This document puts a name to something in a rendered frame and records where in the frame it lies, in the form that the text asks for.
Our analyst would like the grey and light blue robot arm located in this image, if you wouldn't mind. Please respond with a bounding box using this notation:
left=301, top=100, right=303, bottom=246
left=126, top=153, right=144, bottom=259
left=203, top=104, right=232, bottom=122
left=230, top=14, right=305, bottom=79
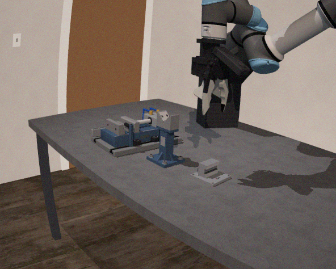
left=201, top=0, right=336, bottom=76

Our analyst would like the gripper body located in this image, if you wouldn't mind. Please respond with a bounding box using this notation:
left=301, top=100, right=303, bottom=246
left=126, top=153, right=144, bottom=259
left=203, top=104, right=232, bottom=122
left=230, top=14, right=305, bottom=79
left=191, top=38, right=228, bottom=80

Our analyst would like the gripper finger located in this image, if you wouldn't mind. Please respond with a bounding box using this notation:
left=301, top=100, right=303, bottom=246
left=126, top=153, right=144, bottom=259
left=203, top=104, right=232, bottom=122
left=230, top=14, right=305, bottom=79
left=194, top=67, right=215, bottom=115
left=212, top=68, right=230, bottom=112

